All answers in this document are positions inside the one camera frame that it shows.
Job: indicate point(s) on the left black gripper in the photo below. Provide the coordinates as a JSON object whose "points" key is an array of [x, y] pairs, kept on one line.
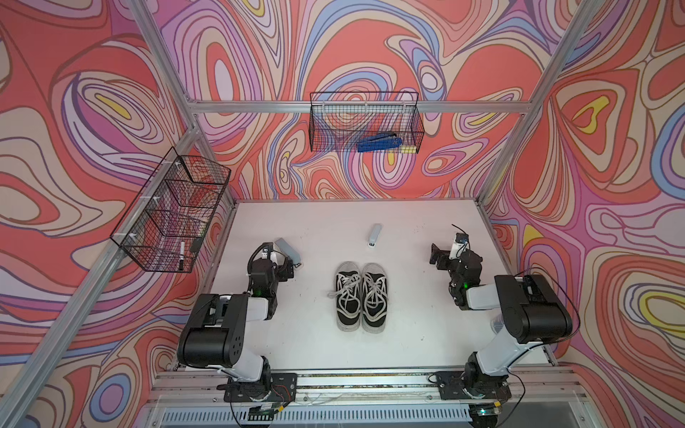
{"points": [[283, 268]]}

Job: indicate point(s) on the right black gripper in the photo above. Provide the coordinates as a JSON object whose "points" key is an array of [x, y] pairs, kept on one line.
{"points": [[447, 259]]}

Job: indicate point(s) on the black white sneaker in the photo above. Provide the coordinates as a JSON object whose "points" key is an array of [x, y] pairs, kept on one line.
{"points": [[374, 298], [347, 296]]}

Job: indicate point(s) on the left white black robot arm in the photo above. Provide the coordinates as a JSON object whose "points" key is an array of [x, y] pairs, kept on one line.
{"points": [[214, 336]]}

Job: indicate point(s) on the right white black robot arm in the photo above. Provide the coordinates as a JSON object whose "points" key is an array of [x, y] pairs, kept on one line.
{"points": [[531, 312]]}

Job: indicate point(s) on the white marker in basket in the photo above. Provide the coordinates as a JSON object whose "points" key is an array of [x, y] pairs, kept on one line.
{"points": [[181, 260]]}

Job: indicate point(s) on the small grey white device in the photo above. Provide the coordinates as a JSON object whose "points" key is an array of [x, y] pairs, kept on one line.
{"points": [[374, 235]]}

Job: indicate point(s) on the blue tool in basket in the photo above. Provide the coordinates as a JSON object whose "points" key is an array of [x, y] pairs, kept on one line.
{"points": [[379, 142]]}

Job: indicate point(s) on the black wire basket left wall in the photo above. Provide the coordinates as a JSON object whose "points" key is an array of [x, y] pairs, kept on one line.
{"points": [[178, 202]]}

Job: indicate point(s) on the black wire basket wall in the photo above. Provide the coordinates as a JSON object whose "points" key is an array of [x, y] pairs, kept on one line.
{"points": [[178, 202], [340, 119]]}

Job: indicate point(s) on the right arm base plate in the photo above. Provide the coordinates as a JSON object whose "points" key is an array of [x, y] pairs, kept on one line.
{"points": [[459, 386]]}

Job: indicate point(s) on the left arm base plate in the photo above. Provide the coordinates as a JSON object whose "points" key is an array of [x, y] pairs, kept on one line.
{"points": [[276, 388]]}

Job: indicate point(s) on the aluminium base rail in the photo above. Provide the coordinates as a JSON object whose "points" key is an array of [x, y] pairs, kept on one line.
{"points": [[371, 386]]}

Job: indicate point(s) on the black wire basket back wall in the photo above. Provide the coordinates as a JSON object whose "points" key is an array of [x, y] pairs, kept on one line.
{"points": [[340, 119]]}

